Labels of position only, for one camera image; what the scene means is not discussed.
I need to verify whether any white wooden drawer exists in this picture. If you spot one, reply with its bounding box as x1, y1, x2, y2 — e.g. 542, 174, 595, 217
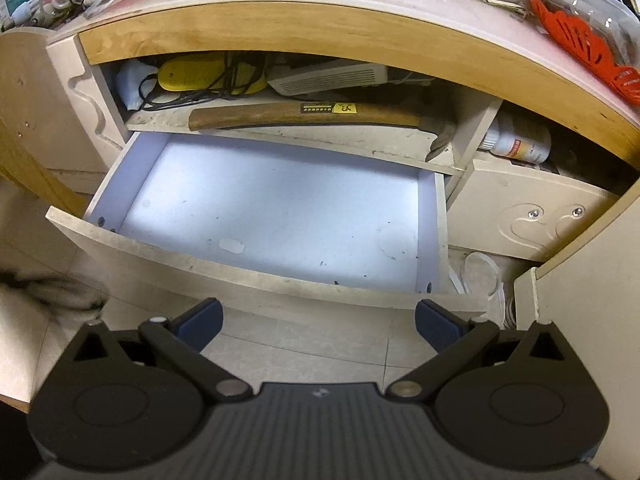
46, 132, 486, 315

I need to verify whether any right white drawer front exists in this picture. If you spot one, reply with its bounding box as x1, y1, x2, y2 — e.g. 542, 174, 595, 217
447, 154, 617, 262

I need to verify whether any white bottle on shelf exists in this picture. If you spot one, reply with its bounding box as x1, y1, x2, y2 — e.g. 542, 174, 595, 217
480, 113, 551, 165

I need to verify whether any yellow plastic device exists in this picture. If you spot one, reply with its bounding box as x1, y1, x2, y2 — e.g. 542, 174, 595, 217
156, 52, 268, 96

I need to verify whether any orange plastic basket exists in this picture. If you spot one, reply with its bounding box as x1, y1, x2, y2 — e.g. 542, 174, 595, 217
528, 0, 639, 106

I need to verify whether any wooden handle hammer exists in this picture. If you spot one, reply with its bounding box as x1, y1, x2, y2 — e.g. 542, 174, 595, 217
188, 101, 457, 160

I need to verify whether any black cable bundle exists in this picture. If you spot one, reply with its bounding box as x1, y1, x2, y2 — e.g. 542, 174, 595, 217
136, 52, 271, 112

